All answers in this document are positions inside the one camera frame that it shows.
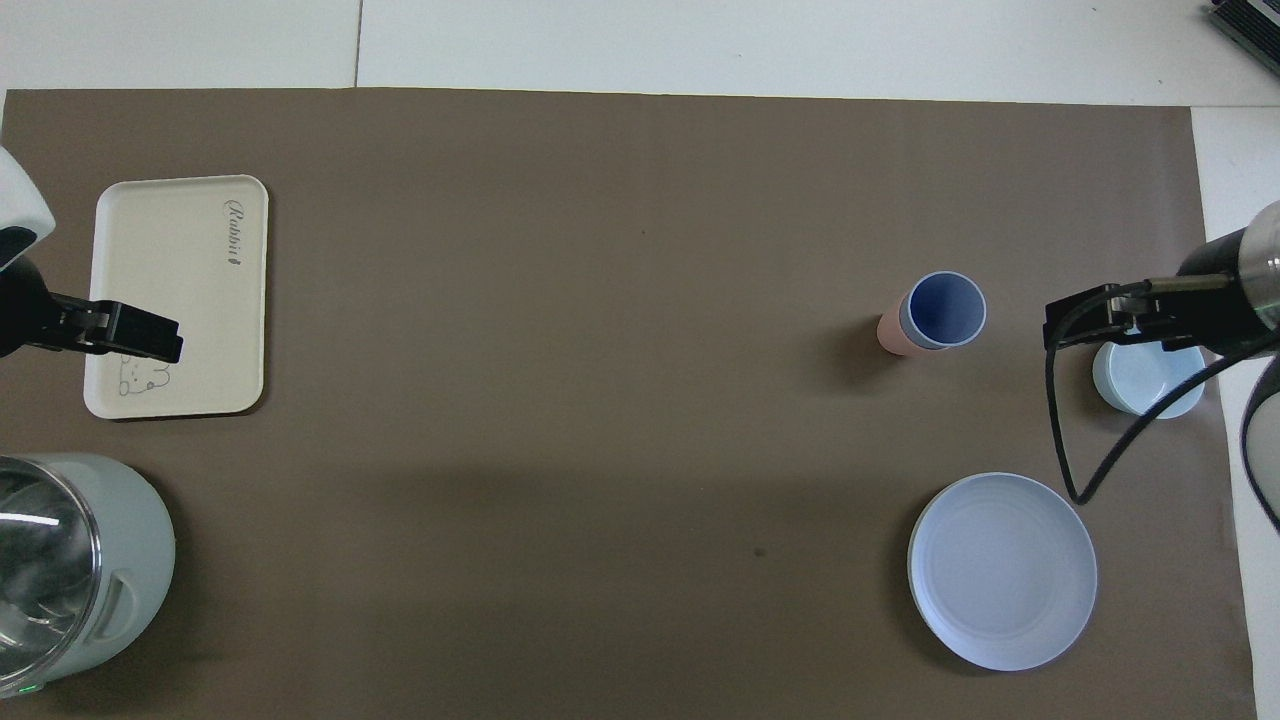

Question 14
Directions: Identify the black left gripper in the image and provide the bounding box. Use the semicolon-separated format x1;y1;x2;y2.
0;257;185;364

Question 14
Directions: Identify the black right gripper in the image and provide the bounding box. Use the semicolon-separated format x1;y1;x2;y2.
1044;229;1280;359

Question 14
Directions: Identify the blue ribbed cup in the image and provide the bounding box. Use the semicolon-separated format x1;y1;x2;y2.
898;271;988;352

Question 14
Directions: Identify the pink cup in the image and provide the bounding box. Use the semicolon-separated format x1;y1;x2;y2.
877;305;927;358

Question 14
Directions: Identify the cream rabbit print tray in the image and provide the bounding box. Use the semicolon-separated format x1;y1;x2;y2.
83;175;270;420

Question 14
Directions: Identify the light blue bowl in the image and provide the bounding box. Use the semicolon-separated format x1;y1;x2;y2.
1091;339;1208;420

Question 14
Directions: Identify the mint green electric pot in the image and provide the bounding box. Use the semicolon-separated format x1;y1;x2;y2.
0;453;178;699

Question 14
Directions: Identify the light blue plate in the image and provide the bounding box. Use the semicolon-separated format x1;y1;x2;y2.
907;472;1099;672

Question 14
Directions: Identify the dark grey ribbed device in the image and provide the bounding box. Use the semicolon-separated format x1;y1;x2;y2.
1205;0;1280;53

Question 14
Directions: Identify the brown table mat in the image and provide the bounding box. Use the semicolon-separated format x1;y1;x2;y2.
0;87;1260;720

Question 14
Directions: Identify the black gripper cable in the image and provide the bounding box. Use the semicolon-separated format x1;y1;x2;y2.
1043;283;1280;534

